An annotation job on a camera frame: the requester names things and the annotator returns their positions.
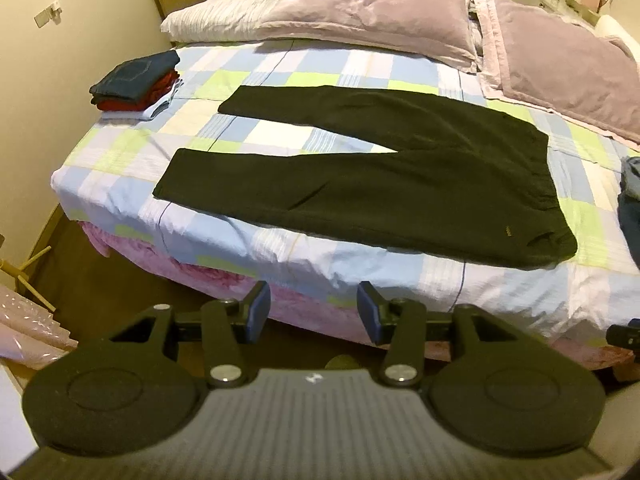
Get folded white garment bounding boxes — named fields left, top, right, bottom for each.
left=100, top=80, right=186, bottom=122

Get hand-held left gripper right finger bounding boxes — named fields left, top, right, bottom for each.
left=357, top=281, right=521, bottom=389

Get large purple pillow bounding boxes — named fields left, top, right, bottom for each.
left=475, top=0, right=640, bottom=148

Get folded red garment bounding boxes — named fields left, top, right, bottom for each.
left=92, top=71, right=182, bottom=112

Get checkered bed sheet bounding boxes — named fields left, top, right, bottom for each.
left=50, top=42, right=640, bottom=341

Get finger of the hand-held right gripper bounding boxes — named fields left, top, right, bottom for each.
left=606, top=319, right=640, bottom=352

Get white padded headboard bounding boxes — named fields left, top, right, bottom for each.
left=597, top=14, right=640, bottom=61

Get wooden stick rack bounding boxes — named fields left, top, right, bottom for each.
left=0, top=232, right=57, bottom=313

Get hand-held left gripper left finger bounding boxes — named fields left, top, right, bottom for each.
left=107, top=281, right=272, bottom=388

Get folded navy jeans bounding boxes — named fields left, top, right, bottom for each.
left=89, top=51, right=181, bottom=102

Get pink plastic wrapping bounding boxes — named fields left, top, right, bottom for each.
left=0, top=282, right=78, bottom=371

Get black pants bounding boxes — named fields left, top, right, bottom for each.
left=152, top=85, right=578, bottom=271

